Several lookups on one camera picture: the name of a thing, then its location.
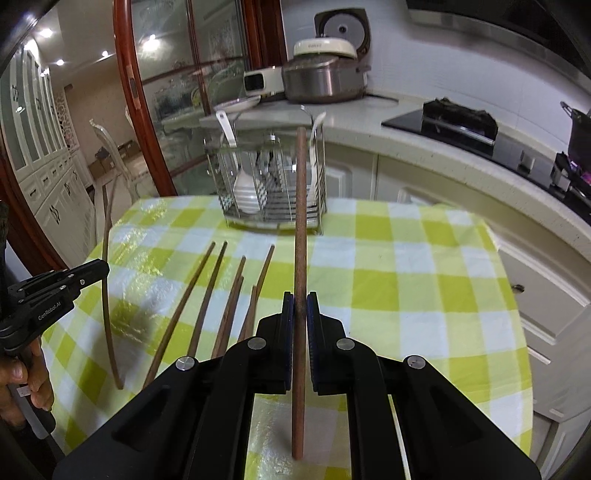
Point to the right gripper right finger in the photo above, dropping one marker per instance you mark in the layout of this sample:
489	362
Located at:
332	353

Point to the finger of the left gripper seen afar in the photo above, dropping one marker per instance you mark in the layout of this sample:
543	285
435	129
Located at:
88	274

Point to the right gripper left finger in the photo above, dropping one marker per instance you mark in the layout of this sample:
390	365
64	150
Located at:
275	359

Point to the white ceramic soup spoon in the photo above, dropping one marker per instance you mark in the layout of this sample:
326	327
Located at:
244	188

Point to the white kitchen counter cabinet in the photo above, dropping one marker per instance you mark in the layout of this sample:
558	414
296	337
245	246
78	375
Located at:
544	246

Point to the person left hand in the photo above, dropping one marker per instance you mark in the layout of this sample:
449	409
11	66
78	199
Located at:
35	375

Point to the white sideboard cabinet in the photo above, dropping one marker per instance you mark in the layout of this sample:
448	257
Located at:
46	172

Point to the white dining chair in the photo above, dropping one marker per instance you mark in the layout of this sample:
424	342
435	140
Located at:
134	175

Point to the green white checkered tablecloth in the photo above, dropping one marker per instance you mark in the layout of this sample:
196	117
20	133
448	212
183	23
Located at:
443	381

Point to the white plate on counter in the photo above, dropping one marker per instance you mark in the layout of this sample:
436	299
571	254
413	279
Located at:
238	105

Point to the silver rice cooker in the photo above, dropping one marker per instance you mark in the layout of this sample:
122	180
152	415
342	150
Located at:
332	66

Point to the black gas stove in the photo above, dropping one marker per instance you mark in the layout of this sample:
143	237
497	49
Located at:
477	132

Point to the black cooking pot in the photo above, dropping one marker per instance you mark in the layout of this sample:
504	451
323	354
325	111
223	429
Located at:
579	147

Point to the black range hood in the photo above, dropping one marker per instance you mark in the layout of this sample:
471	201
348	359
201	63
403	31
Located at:
554	32

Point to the steel wire utensil rack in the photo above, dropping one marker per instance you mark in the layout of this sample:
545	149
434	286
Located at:
268	153

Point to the red wooden door frame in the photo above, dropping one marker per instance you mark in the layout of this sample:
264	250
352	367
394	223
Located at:
135	98

